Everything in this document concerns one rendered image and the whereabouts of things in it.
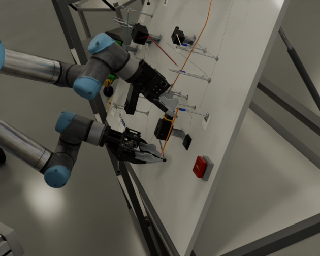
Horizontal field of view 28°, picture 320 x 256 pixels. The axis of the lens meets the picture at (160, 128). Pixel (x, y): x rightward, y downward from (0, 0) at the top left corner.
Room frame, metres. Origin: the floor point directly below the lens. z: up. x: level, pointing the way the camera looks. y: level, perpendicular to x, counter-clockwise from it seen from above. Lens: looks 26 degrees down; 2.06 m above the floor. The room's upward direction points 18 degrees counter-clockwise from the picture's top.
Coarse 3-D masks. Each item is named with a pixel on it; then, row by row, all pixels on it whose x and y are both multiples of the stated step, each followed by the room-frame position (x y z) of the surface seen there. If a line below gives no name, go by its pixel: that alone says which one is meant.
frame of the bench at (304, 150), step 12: (252, 108) 2.48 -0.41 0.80; (264, 120) 2.34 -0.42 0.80; (288, 132) 2.19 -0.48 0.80; (300, 144) 2.07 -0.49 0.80; (312, 156) 1.96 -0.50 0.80; (312, 216) 1.63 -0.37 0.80; (156, 228) 2.42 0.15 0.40; (288, 228) 1.61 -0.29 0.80; (300, 228) 1.59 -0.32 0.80; (312, 228) 1.59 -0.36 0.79; (156, 240) 2.66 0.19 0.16; (264, 240) 1.59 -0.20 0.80; (276, 240) 1.57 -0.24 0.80; (288, 240) 1.58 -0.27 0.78; (300, 240) 1.58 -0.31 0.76; (168, 252) 2.25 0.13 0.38; (228, 252) 1.59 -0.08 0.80; (240, 252) 1.57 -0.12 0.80; (252, 252) 1.56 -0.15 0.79; (264, 252) 1.57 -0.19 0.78
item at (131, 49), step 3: (105, 33) 2.64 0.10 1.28; (108, 33) 2.63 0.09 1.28; (111, 33) 2.65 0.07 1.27; (111, 36) 2.59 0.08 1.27; (114, 36) 2.61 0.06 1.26; (117, 36) 2.63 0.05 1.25; (114, 39) 2.56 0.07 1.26; (117, 39) 2.57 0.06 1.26; (120, 39) 2.58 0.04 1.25; (120, 45) 2.57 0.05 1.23; (123, 45) 2.60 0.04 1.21; (126, 45) 2.61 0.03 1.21; (129, 45) 2.63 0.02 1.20; (123, 48) 2.62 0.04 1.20; (129, 48) 2.62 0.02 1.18; (132, 48) 2.63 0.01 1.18; (135, 48) 2.61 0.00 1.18; (132, 51) 2.61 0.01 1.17; (135, 51) 2.62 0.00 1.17; (135, 54) 2.61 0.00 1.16
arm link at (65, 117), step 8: (64, 112) 1.92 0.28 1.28; (64, 120) 1.89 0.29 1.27; (72, 120) 1.89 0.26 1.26; (80, 120) 1.89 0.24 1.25; (88, 120) 1.90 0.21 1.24; (56, 128) 1.89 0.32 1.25; (64, 128) 1.88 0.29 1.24; (72, 128) 1.88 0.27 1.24; (80, 128) 1.87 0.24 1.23; (88, 128) 1.87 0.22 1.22; (64, 136) 1.89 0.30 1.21; (72, 136) 1.88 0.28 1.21; (80, 136) 1.87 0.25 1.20
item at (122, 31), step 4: (116, 28) 3.17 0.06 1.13; (120, 28) 3.15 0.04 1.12; (124, 28) 3.12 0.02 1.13; (128, 28) 3.11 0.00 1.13; (132, 28) 3.08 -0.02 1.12; (108, 32) 3.15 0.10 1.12; (112, 32) 3.13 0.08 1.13; (116, 32) 3.11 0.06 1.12; (120, 32) 3.09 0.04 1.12; (124, 32) 3.07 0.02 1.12; (128, 32) 3.05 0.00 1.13; (120, 36) 3.02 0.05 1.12; (124, 36) 3.00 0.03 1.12; (128, 36) 2.99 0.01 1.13; (84, 40) 3.15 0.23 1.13; (88, 40) 3.12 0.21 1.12; (124, 40) 2.94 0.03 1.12; (128, 40) 2.92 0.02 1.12; (84, 44) 3.08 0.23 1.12; (88, 44) 3.06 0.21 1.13; (128, 44) 2.87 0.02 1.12; (84, 48) 3.01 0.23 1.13; (88, 52) 2.93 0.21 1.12; (88, 56) 2.87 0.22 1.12
